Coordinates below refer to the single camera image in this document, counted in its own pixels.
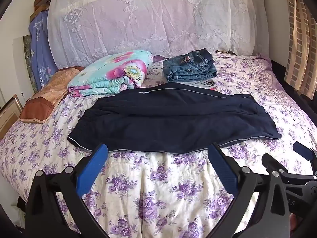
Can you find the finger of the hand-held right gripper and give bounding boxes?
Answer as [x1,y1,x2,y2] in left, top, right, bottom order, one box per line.
[293,141,317,176]
[261,153,310,186]

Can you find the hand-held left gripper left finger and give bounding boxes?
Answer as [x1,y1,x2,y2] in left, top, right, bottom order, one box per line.
[23,142,109,238]

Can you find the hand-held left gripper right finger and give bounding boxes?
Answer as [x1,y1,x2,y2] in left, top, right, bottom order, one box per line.
[207,142,291,238]

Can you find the navy blue pants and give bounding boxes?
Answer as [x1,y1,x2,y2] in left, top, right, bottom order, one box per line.
[67,82,283,154]

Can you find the purple floral bedsheet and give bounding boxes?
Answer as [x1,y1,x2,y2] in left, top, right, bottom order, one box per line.
[0,52,317,238]

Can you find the brown pillow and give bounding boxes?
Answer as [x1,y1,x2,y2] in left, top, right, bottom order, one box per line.
[19,66,85,124]

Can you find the folded grey garment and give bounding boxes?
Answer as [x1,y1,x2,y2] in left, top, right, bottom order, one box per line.
[188,78,216,90]

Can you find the beige striped curtain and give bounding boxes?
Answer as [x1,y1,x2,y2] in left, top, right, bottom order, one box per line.
[284,0,317,100]

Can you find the folded floral quilt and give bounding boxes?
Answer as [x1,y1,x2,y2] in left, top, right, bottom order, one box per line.
[67,50,153,97]

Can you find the folded blue jeans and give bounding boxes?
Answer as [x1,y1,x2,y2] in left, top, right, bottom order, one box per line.
[163,48,218,83]

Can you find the blue printed cloth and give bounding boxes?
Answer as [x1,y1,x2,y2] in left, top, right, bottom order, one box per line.
[28,10,58,91]

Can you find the purple cloth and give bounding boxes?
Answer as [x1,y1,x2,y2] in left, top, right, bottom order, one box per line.
[152,54,171,63]

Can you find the white lace cloth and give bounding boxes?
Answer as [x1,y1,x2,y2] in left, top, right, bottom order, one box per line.
[47,0,263,68]

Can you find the wooden frame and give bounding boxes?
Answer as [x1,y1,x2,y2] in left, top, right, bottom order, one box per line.
[30,0,57,21]

